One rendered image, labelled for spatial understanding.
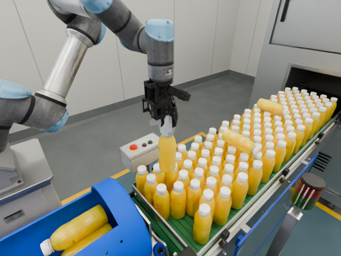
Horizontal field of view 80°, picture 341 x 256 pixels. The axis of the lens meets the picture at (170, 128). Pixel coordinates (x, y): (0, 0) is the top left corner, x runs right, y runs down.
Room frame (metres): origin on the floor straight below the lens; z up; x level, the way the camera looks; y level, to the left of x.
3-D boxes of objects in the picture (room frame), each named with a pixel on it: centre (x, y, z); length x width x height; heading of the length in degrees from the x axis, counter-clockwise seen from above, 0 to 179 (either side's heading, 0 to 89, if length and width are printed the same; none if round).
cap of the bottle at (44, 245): (0.30, 0.35, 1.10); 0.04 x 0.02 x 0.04; 40
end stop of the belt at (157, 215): (0.49, 0.05, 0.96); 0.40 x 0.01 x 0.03; 40
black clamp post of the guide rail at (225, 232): (0.42, -0.20, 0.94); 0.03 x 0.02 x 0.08; 130
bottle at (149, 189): (0.59, 0.08, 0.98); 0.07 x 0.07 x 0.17
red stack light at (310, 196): (0.41, -0.42, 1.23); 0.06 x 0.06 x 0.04
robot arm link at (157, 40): (0.59, 0.03, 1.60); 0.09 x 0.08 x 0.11; 44
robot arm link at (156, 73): (0.59, 0.03, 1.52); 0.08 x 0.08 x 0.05
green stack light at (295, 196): (0.41, -0.42, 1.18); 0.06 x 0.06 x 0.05
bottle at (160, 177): (0.65, 0.06, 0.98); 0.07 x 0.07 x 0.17
